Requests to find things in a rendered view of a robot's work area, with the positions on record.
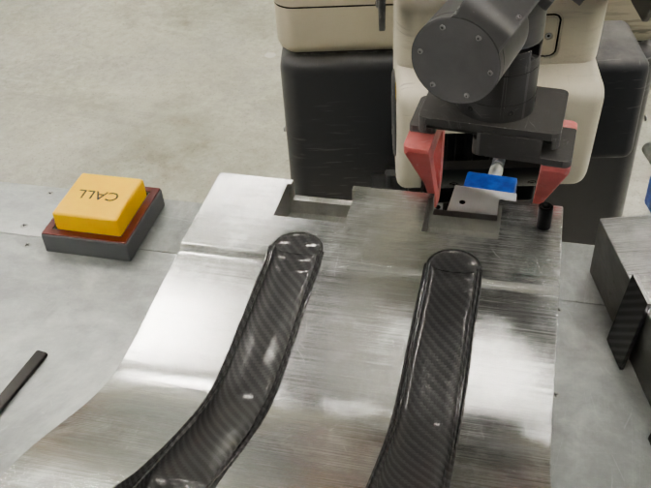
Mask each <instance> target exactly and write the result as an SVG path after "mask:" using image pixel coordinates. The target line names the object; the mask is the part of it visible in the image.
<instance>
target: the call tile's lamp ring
mask: <svg viewBox="0 0 651 488"><path fill-rule="evenodd" d="M145 191H146V192H149V195H148V196H147V198H146V199H145V201H144V202H143V204H142V206H141V207H140V209H139V211H138V212H137V214H136V216H135V217H134V219H133V220H132V222H131V223H130V225H129V226H128V227H127V229H126V230H125V232H124V233H123V235H122V237H119V236H111V235H102V234H95V233H86V232H78V231H69V230H62V229H53V228H54V227H55V225H56V224H55V221H54V218H52V219H51V221H50V222H49V223H48V225H47V226H46V228H45V229H44V230H43V232H42V234H49V235H57V236H65V237H73V238H81V239H89V240H98V241H106V242H113V243H122V244H126V243H127V242H128V240H129V238H130V237H131V235H132V234H133V232H134V230H135V229H136V227H137V226H138V224H139V222H140V220H141V219H142V217H143V215H144V214H145V212H146V211H147V209H148V207H149V206H150V204H151V203H152V201H153V199H155V197H156V196H157V194H158V193H159V191H160V188H153V187H145Z"/></svg>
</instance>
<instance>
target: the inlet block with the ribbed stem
mask: <svg viewBox="0 0 651 488"><path fill-rule="evenodd" d="M505 161H506V160H505V159H498V158H493V160H492V164H491V167H490V169H489V172H488V174H486V173H478V172H471V171H469V172H468V173H467V175H466V178H465V181H464V184H463V186H458V185H455V186H454V189H453V192H452V195H451V198H450V201H449V206H448V209H447V210H448V211H458V212H468V213H477V214H486V215H496V216H497V214H498V204H499V200H506V201H516V188H517V178H514V177H507V176H502V174H503V169H504V165H505Z"/></svg>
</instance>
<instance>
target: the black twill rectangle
mask: <svg viewBox="0 0 651 488"><path fill-rule="evenodd" d="M650 306H651V302H650V300H649V298H648V296H647V294H646V292H645V290H644V288H643V286H642V284H641V282H640V280H639V279H638V277H637V276H636V274H633V275H632V277H631V280H630V282H629V284H628V287H627V289H626V292H625V294H624V297H623V299H622V302H621V304H620V307H619V309H618V312H617V314H616V317H615V319H614V322H613V325H612V326H611V329H610V331H609V334H608V336H607V342H608V344H609V346H610V349H611V351H612V353H613V355H614V358H615V360H616V362H617V365H618V367H619V369H620V370H624V368H625V365H626V363H627V361H628V358H629V356H630V354H631V351H632V349H633V347H634V344H635V342H636V338H637V336H638V334H639V331H640V329H641V327H642V325H643V323H644V321H645V318H646V316H647V313H648V311H649V309H650Z"/></svg>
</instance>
